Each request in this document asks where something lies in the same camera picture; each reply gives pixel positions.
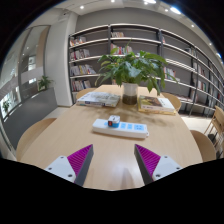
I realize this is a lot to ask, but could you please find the group of round ceiling lights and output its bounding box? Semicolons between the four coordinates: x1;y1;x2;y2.
78;0;223;59

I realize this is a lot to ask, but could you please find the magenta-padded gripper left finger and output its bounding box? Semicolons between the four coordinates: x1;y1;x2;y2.
44;143;95;187

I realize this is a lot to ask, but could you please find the grey-white cover book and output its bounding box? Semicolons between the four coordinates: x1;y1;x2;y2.
75;91;121;108

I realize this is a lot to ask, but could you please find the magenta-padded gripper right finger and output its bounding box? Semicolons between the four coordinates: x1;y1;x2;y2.
133;143;184;186

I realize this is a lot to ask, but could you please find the white and blue charger block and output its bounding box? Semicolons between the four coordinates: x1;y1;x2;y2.
107;115;121;129

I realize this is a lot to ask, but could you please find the beige round-back chair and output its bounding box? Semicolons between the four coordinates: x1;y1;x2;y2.
189;129;218;163
75;87;98;101
162;92;183;113
15;117;58;162

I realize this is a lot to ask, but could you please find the grey shelf unit with books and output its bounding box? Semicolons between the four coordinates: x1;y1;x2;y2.
68;23;224;118

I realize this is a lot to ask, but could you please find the wooden slatted chair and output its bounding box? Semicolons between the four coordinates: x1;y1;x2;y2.
203;105;224;158

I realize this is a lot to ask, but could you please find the small green background plant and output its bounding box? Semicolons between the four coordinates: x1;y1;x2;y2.
1;99;12;114
37;75;55;92

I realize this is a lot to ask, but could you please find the white power strip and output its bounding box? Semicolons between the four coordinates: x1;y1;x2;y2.
92;118;150;140

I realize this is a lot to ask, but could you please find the green potted plant, white pot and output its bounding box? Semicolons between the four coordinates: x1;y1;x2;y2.
94;41;178;106

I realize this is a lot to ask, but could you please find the book with colourful picture cover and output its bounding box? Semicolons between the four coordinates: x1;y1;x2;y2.
138;95;176;113

